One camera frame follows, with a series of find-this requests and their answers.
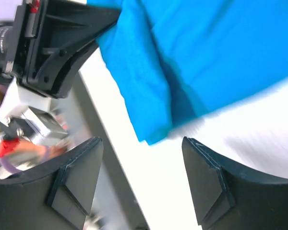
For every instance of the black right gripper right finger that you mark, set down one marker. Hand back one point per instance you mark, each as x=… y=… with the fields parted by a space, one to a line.
x=228 y=195

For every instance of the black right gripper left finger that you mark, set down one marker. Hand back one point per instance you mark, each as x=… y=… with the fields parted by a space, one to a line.
x=55 y=195

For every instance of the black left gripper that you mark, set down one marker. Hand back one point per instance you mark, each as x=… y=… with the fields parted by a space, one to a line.
x=56 y=39

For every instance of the teal t shirt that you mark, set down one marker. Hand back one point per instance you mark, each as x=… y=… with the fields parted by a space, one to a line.
x=177 y=60

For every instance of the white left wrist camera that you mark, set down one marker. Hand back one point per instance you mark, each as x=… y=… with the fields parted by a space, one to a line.
x=20 y=102

